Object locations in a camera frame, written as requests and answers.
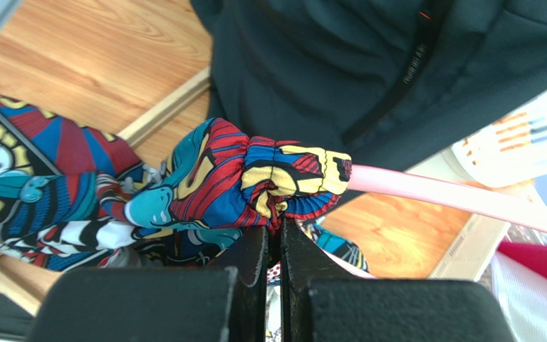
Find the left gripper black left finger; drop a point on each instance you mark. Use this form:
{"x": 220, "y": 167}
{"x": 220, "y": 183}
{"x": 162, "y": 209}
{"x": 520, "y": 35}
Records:
{"x": 222, "y": 301}

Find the colourful comic print shorts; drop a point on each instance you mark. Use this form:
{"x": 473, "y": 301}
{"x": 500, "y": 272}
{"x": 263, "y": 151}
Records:
{"x": 72, "y": 196}

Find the pink clothes hanger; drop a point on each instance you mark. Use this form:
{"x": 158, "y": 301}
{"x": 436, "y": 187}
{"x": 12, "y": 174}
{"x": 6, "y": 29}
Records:
{"x": 471, "y": 199}

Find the dark grey shorts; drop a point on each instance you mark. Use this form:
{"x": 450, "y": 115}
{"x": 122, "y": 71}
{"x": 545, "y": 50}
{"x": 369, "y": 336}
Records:
{"x": 388, "y": 82}

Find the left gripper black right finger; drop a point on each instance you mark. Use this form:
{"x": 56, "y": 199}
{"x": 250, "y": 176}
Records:
{"x": 323, "y": 302}

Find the clear plastic sheet folder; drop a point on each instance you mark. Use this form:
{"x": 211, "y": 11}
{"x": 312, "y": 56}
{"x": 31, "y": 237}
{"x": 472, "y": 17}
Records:
{"x": 522, "y": 296}

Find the white plastic laundry basket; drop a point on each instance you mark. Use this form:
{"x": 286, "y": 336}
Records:
{"x": 512, "y": 149}

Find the white tiered file organizer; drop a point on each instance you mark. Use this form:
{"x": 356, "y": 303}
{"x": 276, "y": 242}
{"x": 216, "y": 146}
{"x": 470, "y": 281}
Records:
{"x": 469, "y": 256}

